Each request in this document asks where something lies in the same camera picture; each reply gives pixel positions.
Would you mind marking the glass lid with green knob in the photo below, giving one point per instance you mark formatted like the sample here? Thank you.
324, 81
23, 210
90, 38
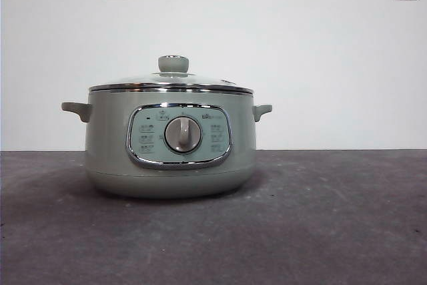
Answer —
172, 64

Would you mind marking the green electric cooking pot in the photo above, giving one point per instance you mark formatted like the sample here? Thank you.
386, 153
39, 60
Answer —
106, 138

